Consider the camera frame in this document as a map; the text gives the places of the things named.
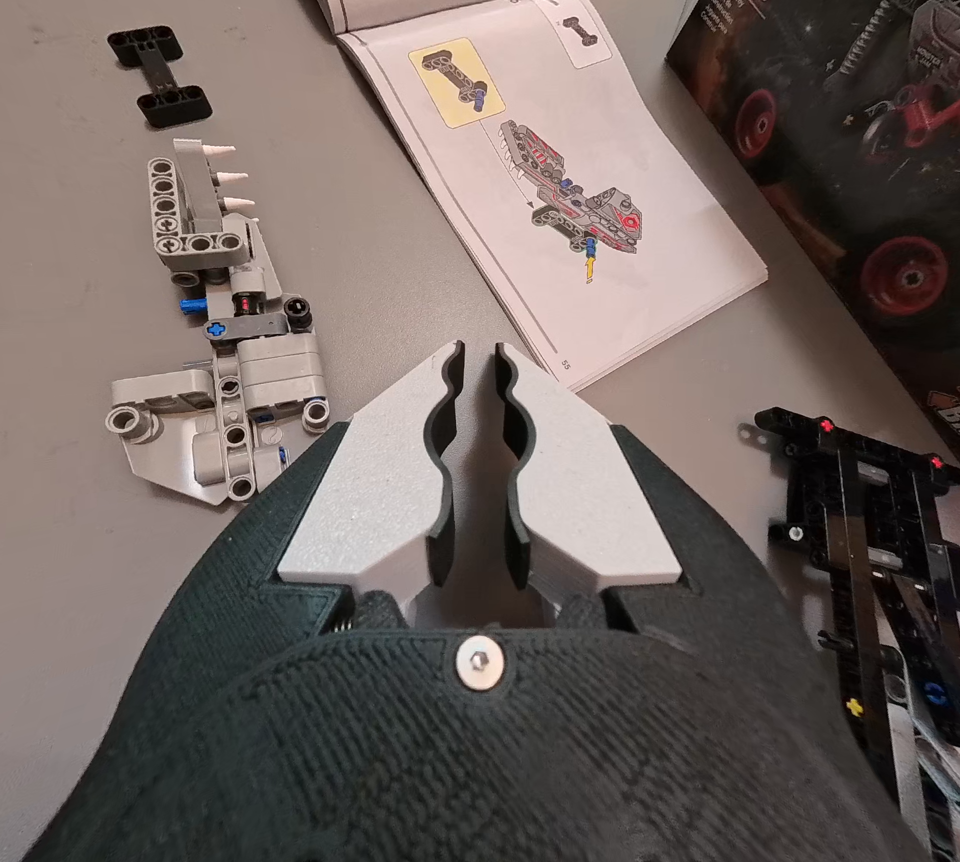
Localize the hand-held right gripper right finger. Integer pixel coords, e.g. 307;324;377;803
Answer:
495;341;684;627

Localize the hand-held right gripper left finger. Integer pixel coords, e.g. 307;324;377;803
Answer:
277;341;467;627

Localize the black toy brick connector piece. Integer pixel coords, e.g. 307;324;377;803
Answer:
106;25;213;129

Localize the grey toy brick jaw assembly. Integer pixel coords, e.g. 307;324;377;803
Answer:
110;138;332;508

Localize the black toy brick chassis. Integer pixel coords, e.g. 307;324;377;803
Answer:
752;407;960;807

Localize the open instruction booklet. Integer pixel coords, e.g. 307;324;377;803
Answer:
249;0;771;392

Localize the dark toy brick set box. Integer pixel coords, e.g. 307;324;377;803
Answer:
663;0;960;460

